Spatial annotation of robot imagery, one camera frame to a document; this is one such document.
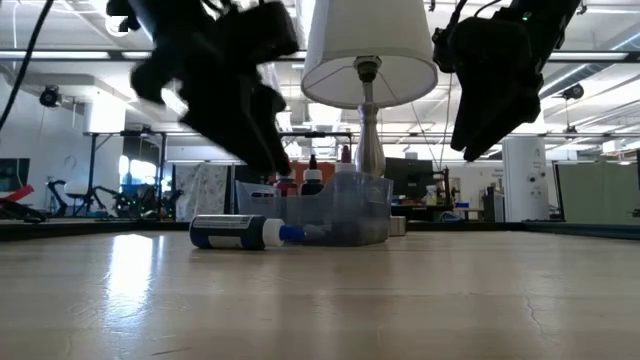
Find red strap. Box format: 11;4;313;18
0;183;36;205

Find white round chair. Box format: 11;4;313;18
62;178;90;211

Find green partition wall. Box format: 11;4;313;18
554;160;640;226

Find blue food coloring bottle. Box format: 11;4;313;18
188;213;327;252

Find white shade silver table lamp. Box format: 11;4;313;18
300;0;440;237

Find purple food coloring bottle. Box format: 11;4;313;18
334;144;357;175

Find background black robot arms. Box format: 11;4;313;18
44;179;174;221

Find dark wall screen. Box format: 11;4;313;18
0;157;31;194

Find white round pillar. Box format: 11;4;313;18
501;135;549;223

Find background work table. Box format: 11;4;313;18
389;197;501;222

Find orange panel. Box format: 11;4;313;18
289;160;337;186

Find black food coloring bottle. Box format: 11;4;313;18
301;153;325;197

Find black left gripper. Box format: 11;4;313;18
107;0;300;177

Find translucent grey plastic bin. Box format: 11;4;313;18
234;171;395;247

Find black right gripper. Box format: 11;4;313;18
432;14;544;162

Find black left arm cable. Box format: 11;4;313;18
0;0;55;131

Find black computer monitor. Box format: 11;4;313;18
384;157;435;199

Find black ceiling spotlight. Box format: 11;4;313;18
39;85;61;109
560;82;585;101

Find patterned curtain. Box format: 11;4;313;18
173;163;229;215

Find pink food coloring bottle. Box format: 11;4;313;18
273;174;300;199

